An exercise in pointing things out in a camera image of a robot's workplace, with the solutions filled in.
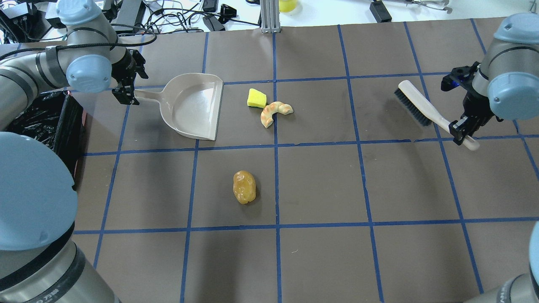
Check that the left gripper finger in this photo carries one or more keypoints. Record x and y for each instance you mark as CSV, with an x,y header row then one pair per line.
x,y
128,99

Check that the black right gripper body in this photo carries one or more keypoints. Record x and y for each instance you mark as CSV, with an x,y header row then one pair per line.
x,y
473,105

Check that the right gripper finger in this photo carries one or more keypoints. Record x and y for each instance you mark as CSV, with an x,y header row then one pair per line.
x,y
459,138

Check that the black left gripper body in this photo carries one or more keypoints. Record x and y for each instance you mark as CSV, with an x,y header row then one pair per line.
x,y
122,70

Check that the beige hand brush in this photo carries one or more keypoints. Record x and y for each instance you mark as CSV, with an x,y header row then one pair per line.
x,y
425,113

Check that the beige plastic dustpan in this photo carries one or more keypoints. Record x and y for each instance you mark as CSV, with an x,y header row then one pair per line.
x,y
190,104

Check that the yellow sponge piece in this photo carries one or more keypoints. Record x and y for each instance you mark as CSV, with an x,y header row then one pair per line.
x,y
256,99

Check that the croissant toy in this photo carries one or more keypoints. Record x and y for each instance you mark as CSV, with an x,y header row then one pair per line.
x,y
273,108

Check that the yellow potato toy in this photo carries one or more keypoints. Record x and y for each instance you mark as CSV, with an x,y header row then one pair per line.
x,y
244,187

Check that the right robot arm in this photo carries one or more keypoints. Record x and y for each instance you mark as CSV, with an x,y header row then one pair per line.
x,y
505,84

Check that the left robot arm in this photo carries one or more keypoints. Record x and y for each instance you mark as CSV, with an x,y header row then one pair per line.
x,y
40,263

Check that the bin with black bag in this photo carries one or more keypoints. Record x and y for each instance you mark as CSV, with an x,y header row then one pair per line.
x,y
55,119

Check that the aluminium frame post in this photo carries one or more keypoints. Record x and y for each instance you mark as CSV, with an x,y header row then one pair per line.
x,y
269,16

